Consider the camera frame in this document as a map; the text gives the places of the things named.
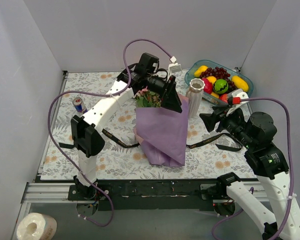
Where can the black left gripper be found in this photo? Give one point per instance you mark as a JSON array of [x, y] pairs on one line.
[[168, 90]]

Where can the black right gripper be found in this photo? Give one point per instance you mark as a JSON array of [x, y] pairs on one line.
[[220, 122]]

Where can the pink artificial flower bouquet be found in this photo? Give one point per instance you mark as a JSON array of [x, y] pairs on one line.
[[147, 99]]

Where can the black ribbon with gold text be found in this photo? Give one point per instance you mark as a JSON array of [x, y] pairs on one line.
[[191, 146]]

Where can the purple wrapping paper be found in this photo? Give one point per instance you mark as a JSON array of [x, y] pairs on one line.
[[162, 134]]

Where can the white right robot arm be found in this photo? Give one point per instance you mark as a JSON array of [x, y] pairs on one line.
[[270, 167]]

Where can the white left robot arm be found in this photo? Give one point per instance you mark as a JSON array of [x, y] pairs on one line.
[[86, 130]]

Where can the white ribbed ceramic vase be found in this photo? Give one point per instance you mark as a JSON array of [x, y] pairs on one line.
[[194, 94]]

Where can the yellow fruit piece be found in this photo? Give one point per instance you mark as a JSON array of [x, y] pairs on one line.
[[215, 95]]

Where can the red apple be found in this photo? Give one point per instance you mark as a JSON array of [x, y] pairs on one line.
[[224, 98]]

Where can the teal plastic fruit basket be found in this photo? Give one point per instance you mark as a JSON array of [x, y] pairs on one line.
[[189, 75]]

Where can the pink red fruit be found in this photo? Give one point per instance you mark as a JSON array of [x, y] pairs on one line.
[[208, 86]]

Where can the floral patterned table mat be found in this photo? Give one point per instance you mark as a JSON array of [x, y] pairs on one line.
[[117, 163]]

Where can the green round fruit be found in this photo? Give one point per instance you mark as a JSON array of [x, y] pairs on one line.
[[220, 86]]

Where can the yellow lemon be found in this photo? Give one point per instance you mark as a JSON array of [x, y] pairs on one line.
[[211, 79]]

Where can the yellow mango left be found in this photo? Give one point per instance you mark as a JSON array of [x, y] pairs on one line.
[[199, 71]]

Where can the yellow mango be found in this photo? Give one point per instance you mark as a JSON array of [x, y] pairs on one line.
[[199, 71], [240, 83]]

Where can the yellow mango right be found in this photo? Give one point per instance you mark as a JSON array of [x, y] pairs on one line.
[[240, 83]]

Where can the dark red grape bunch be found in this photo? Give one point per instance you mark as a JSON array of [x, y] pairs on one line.
[[220, 73]]

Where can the blue silver energy drink can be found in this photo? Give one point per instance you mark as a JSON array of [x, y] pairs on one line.
[[79, 105]]

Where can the white toilet paper roll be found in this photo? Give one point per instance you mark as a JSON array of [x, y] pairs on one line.
[[36, 226]]

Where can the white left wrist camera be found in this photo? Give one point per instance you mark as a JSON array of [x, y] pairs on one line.
[[174, 68]]

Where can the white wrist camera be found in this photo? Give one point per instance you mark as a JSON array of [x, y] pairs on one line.
[[236, 97], [174, 68]]

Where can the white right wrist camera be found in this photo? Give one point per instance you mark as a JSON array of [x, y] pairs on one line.
[[236, 97]]

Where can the aluminium frame rail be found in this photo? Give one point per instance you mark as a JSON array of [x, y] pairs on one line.
[[46, 193]]

